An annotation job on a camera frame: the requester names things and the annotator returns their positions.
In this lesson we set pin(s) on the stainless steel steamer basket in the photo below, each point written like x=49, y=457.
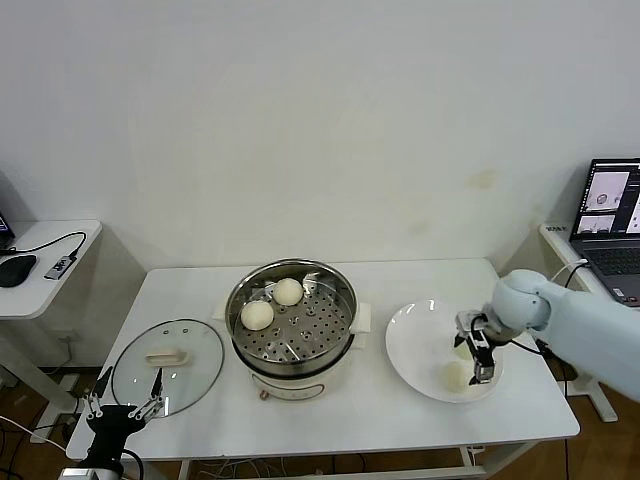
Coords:
x=320, y=325

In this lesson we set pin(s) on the white floor power strip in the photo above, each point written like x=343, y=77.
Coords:
x=72, y=385

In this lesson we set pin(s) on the white side desk with mouse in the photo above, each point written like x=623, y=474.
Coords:
x=30, y=305

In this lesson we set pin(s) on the black computer mouse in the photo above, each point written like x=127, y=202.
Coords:
x=15, y=270

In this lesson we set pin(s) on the grey usb hub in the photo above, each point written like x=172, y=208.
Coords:
x=59, y=267

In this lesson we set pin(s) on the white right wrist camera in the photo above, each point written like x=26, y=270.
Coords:
x=469, y=321

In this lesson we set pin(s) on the white table leg frame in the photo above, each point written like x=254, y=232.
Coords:
x=350, y=474

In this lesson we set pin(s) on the white round plate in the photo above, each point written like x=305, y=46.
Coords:
x=415, y=340

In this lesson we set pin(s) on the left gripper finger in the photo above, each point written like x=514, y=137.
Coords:
x=104, y=382
x=157, y=385

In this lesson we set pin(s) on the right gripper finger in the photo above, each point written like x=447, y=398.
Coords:
x=462, y=341
x=484, y=372

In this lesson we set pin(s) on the cream electric cooking pot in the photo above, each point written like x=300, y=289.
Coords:
x=300, y=385

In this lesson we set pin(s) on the large grey laptop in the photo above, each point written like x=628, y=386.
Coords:
x=610, y=260

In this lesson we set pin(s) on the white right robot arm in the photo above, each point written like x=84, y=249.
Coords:
x=575, y=320

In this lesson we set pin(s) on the small black laptop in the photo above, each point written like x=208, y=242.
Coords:
x=5, y=227

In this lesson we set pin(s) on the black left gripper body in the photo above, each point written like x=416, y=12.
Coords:
x=112, y=422

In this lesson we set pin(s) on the white steamed baozi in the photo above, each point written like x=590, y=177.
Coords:
x=257, y=315
x=287, y=292
x=452, y=377
x=464, y=354

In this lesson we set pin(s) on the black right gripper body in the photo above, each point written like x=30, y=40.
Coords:
x=484, y=347

